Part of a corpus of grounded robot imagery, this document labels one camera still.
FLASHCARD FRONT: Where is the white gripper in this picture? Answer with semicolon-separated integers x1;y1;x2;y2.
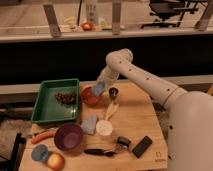
97;66;119;88

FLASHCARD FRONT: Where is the blue sponge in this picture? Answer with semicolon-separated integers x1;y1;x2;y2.
91;81;105;96

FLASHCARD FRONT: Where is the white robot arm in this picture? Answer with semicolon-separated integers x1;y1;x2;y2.
98;49;213;171

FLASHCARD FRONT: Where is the red bowl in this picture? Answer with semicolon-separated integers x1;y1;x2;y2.
81;87;101;106

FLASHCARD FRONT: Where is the purple bowl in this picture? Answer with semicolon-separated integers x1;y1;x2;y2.
54;123;83;151

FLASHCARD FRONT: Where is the small metal cup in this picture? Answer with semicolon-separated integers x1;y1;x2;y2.
109;87;119;100

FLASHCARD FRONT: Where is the yellow banana peel toy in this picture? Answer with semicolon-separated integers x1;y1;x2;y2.
105;102;119;120

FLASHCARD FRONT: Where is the bunch of dark grapes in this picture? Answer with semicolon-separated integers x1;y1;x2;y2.
55;92;76;105

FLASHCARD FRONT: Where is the white cup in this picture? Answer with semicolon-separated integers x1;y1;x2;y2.
96;120;113;138

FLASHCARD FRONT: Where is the red fruit on shelf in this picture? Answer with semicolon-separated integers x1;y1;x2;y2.
81;22;94;31

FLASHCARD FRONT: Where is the light blue cloth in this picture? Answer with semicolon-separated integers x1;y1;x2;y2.
81;115;98;135

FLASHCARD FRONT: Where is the black tape roll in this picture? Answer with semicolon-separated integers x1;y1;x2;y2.
116;136;131;148

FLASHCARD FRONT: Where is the green plastic tray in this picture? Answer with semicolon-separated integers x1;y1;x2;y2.
31;78;79;124

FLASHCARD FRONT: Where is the black rectangular remote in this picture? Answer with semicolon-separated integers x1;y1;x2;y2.
132;136;152;158

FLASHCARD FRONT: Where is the orange carrot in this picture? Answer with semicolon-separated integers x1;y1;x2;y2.
31;131;56;144

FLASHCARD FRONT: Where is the black office chair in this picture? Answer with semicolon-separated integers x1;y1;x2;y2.
141;0;197;28

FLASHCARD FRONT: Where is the red yellow apple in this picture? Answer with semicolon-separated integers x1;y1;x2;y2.
47;153;65;170

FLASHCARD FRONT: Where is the blue round lid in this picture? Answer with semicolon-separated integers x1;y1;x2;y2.
31;144;49;163

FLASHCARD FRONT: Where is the black chair beside table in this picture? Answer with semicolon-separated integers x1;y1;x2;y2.
0;133;26;171

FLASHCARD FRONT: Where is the black handled spoon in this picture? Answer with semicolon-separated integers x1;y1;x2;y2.
84;149;116;157

